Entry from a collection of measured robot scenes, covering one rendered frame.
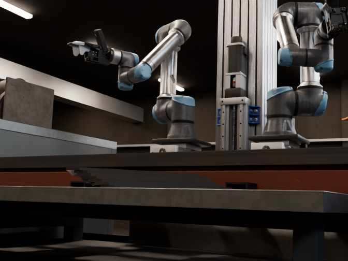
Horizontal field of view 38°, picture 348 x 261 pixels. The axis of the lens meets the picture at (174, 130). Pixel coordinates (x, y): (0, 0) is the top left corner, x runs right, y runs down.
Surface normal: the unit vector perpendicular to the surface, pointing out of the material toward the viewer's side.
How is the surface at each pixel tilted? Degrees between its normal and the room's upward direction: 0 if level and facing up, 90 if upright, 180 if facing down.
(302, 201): 90
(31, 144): 90
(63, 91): 90
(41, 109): 90
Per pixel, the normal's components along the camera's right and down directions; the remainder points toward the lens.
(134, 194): -0.53, -0.15
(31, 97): 0.84, -0.05
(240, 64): 0.29, -0.13
